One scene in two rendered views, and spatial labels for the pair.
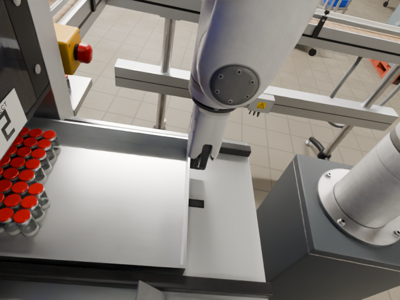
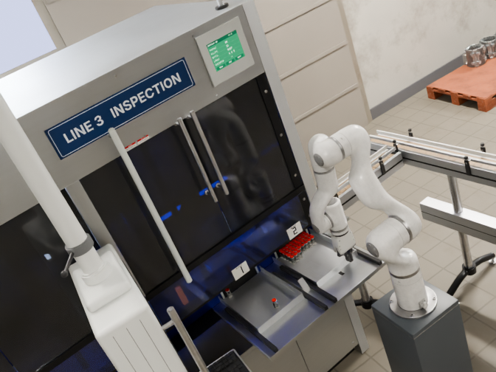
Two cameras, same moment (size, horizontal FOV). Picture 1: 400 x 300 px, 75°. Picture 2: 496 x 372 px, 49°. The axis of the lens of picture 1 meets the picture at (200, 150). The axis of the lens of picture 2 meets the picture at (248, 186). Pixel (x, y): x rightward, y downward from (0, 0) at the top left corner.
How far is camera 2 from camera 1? 2.25 m
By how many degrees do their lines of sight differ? 61
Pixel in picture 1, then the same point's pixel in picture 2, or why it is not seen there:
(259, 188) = not seen: outside the picture
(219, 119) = (334, 238)
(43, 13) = not seen: hidden behind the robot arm
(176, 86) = (466, 226)
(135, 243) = (314, 276)
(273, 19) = (313, 217)
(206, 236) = (334, 283)
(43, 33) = not seen: hidden behind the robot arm
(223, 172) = (362, 267)
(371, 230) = (401, 309)
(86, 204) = (311, 262)
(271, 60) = (317, 224)
